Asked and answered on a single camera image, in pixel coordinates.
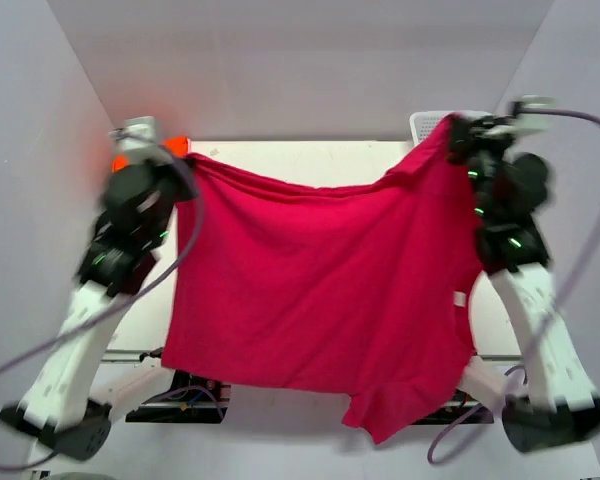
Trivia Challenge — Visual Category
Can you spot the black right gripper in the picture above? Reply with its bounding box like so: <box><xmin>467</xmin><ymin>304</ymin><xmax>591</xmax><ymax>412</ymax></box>
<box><xmin>442</xmin><ymin>114</ymin><xmax>521</xmax><ymax>221</ymax></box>

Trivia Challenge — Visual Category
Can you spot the magenta t shirt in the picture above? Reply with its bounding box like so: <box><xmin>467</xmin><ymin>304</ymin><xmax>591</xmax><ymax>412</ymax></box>
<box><xmin>162</xmin><ymin>117</ymin><xmax>482</xmax><ymax>443</ymax></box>

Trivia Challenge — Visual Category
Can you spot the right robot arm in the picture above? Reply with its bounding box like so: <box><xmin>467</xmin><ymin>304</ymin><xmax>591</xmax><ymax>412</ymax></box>
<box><xmin>448</xmin><ymin>116</ymin><xmax>600</xmax><ymax>453</ymax></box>

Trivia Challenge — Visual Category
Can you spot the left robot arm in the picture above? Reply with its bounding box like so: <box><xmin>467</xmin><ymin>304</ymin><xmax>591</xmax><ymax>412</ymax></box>
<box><xmin>0</xmin><ymin>159</ymin><xmax>202</xmax><ymax>462</ymax></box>

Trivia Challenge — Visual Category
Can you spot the white plastic basket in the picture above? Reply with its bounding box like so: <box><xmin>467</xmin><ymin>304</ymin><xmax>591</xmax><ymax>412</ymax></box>
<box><xmin>409</xmin><ymin>111</ymin><xmax>452</xmax><ymax>146</ymax></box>

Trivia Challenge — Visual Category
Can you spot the folded orange t shirt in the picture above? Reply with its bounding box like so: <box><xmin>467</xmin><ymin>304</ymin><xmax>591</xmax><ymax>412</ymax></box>
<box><xmin>111</xmin><ymin>136</ymin><xmax>191</xmax><ymax>173</ymax></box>

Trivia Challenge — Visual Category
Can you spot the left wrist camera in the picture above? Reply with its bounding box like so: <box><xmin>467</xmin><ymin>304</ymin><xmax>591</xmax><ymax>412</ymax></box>
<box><xmin>109</xmin><ymin>116</ymin><xmax>160</xmax><ymax>164</ymax></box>

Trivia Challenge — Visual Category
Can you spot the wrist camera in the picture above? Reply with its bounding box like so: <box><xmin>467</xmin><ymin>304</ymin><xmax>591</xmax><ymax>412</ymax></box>
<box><xmin>109</xmin><ymin>116</ymin><xmax>160</xmax><ymax>164</ymax></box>
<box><xmin>508</xmin><ymin>95</ymin><xmax>555</xmax><ymax>137</ymax></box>

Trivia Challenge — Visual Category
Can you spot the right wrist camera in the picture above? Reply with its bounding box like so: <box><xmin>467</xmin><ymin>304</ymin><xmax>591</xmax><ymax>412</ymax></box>
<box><xmin>508</xmin><ymin>95</ymin><xmax>555</xmax><ymax>137</ymax></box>

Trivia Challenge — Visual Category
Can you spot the aluminium table rail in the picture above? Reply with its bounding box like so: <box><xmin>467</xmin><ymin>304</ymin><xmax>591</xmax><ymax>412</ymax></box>
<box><xmin>101</xmin><ymin>347</ymin><xmax>163</xmax><ymax>364</ymax></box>

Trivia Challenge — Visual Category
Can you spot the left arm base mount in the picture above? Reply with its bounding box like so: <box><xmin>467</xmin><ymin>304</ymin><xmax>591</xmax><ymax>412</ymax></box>
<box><xmin>125</xmin><ymin>372</ymin><xmax>231</xmax><ymax>425</ymax></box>

